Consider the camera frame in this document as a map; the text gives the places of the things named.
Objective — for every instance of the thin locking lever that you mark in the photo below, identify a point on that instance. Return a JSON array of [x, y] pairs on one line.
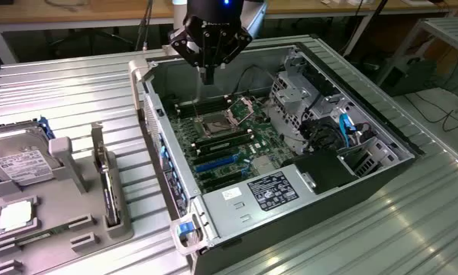
[[196, 110]]

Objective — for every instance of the black box on floor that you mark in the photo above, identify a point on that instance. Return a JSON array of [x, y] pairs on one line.
[[414, 71]]

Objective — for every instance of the metal drive cage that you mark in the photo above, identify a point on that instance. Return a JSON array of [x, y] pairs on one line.
[[290, 94]]

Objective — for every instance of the black round fan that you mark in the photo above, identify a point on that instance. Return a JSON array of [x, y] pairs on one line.
[[322, 136]]

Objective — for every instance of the blue disk carrier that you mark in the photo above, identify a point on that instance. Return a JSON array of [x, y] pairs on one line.
[[45, 126]]

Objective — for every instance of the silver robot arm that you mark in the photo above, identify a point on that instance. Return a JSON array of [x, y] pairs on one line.
[[257, 20]]

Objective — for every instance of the blue expansion slot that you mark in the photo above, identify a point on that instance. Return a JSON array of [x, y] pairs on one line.
[[213, 165]]

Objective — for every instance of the silver chipset heatsink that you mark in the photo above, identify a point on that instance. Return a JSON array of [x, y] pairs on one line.
[[265, 164]]

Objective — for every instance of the metal slat side table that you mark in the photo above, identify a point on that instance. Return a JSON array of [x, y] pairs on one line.
[[454, 28]]

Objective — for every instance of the blue case latch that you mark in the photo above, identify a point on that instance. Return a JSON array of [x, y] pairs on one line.
[[184, 229]]

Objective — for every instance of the green motherboard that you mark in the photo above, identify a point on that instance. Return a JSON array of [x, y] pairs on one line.
[[260, 134]]

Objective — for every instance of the black installed RAM stick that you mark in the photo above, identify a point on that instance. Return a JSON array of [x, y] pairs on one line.
[[222, 144]]

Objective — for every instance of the black expansion slot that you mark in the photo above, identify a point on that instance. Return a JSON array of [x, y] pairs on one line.
[[218, 176], [212, 157]]

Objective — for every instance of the silver hard disk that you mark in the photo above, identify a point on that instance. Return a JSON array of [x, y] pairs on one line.
[[18, 160]]

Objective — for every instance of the blue card retainer clip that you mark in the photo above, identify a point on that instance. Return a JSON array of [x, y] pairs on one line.
[[161, 150], [169, 167], [177, 186], [184, 200]]

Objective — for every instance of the metal disk bay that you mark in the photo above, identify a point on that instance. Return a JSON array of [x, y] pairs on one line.
[[366, 160]]

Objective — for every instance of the green RAM stick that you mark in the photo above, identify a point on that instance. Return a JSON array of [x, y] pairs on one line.
[[41, 236]]

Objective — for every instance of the wooden desk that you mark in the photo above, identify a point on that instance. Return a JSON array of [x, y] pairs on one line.
[[98, 11]]

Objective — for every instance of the grey parts rack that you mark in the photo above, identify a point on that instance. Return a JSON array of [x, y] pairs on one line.
[[61, 206]]

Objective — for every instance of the open PC case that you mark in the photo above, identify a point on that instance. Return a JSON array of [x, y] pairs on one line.
[[309, 229]]

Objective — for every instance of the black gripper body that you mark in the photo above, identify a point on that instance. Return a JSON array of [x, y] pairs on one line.
[[216, 14]]

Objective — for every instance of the CPU socket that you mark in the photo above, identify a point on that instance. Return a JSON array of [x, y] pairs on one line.
[[216, 124]]

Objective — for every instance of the grey power supply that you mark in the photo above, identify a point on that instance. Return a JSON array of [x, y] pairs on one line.
[[229, 217]]

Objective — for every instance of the black RAM slot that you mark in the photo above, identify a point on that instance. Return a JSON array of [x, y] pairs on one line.
[[186, 104], [209, 112], [221, 135]]

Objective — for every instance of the metal socket cover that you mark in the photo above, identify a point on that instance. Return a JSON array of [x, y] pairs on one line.
[[240, 110]]

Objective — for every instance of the black tripod stand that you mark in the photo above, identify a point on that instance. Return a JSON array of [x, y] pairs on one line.
[[90, 37]]

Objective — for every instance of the black air shroud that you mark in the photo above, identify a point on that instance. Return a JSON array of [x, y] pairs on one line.
[[320, 172]]

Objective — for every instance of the black graphics card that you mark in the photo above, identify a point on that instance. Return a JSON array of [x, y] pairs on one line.
[[108, 183]]

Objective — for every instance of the silver CPU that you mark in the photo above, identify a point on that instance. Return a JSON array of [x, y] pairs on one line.
[[17, 213]]

